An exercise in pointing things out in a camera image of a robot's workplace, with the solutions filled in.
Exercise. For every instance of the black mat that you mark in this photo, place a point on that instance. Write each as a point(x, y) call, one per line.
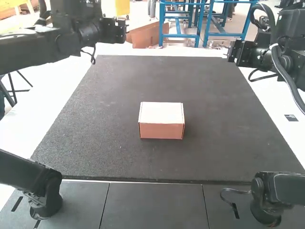
point(119, 95)

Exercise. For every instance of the small black label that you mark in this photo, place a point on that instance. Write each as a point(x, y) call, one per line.
point(291, 117)

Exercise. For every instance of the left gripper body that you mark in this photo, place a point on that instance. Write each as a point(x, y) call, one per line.
point(113, 31)

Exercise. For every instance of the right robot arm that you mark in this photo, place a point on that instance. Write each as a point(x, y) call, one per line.
point(290, 64)

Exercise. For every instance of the cardboard box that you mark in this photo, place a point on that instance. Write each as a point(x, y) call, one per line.
point(162, 119)

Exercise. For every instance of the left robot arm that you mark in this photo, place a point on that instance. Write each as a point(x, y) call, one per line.
point(35, 47)

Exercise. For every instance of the yellow bin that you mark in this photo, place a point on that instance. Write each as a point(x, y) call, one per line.
point(122, 6)

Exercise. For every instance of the brown cardboard sheet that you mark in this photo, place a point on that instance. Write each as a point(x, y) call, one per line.
point(143, 35)

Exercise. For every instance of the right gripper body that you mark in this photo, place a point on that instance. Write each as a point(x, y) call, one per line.
point(243, 53)

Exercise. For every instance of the person's legs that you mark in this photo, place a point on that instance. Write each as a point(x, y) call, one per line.
point(152, 9)

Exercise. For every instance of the blue metal frame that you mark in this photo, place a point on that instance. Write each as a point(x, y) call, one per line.
point(177, 23)
point(221, 26)

